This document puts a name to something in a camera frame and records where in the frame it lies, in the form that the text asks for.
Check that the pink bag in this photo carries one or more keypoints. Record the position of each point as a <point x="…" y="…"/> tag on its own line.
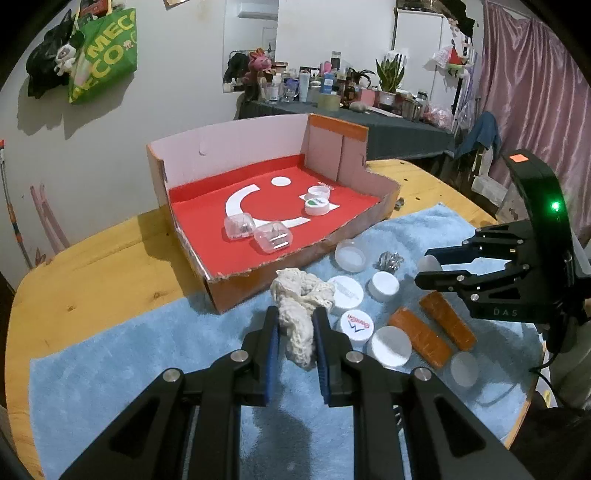
<point x="438" y="117"/>

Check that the white jar with green label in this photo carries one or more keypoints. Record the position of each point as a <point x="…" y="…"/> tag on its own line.
<point x="316" y="207"/>

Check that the potted green plant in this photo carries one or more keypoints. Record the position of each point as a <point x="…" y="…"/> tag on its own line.
<point x="390" y="76"/>

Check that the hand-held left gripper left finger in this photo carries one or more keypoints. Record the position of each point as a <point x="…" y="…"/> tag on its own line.
<point x="272" y="350"/>

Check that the black plush toy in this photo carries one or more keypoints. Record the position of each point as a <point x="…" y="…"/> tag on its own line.
<point x="44" y="64"/>

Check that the pink box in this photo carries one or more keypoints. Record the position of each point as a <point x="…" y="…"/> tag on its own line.
<point x="367" y="97"/>

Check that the grey stone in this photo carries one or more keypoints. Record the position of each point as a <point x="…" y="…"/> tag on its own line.
<point x="358" y="107"/>

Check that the white lid red blue logo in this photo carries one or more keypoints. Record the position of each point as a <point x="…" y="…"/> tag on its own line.
<point x="355" y="325"/>

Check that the white fridge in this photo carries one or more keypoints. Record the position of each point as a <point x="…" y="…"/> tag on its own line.
<point x="418" y="41"/>

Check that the green shopping bag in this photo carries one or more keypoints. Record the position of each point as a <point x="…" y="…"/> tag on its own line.
<point x="106" y="55"/>

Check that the cream knitted scrunchie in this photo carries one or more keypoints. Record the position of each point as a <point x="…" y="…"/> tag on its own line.
<point x="298" y="323"/>

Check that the blue fluffy towel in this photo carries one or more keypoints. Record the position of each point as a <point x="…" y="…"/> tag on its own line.
<point x="138" y="360"/>

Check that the orange and white mop pole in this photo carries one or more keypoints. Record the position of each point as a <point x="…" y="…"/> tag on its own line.
<point x="11" y="217"/>

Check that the dark cloth covered table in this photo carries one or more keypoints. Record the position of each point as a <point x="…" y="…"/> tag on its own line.
<point x="401" y="134"/>

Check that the orange cardboard box red inside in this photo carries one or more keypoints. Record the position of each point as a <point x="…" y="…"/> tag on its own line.
<point x="198" y="203"/>

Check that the clear plastic case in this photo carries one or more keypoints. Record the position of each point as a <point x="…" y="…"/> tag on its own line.
<point x="239" y="226"/>
<point x="272" y="237"/>

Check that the translucent round lid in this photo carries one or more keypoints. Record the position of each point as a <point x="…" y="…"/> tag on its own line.
<point x="351" y="256"/>

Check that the wall mirror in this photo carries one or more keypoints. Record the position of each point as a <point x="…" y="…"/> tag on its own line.
<point x="249" y="37"/>

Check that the glass jar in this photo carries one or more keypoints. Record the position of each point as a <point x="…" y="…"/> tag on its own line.
<point x="411" y="110"/>

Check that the cluster of cosmetic bottles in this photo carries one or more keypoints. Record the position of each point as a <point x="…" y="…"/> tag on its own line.
<point x="304" y="85"/>

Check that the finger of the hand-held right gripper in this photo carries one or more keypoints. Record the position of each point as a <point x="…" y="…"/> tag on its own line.
<point x="438" y="280"/>
<point x="448" y="254"/>

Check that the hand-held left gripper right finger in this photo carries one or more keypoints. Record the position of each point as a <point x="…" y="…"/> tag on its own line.
<point x="323" y="355"/>

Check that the orange rectangular block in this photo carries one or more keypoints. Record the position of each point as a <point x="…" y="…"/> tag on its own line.
<point x="418" y="337"/>
<point x="448" y="321"/>

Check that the pink curtain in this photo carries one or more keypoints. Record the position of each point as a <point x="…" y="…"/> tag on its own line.
<point x="531" y="92"/>

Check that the watermelon decoration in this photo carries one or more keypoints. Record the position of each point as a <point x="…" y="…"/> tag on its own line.
<point x="455" y="57"/>

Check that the white plush toy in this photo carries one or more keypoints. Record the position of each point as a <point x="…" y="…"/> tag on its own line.
<point x="64" y="55"/>

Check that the blue garment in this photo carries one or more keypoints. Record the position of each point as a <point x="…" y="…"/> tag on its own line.
<point x="485" y="134"/>

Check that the pink bunny plush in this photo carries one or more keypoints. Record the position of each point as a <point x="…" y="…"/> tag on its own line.
<point x="258" y="64"/>

